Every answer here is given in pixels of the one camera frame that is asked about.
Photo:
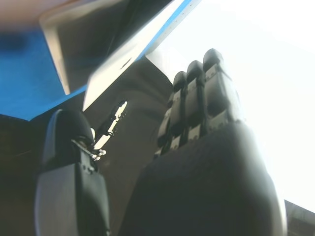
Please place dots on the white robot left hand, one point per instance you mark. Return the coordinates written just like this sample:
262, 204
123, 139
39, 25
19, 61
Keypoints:
197, 184

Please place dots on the silver laptop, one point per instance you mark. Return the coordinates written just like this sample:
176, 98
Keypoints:
115, 71

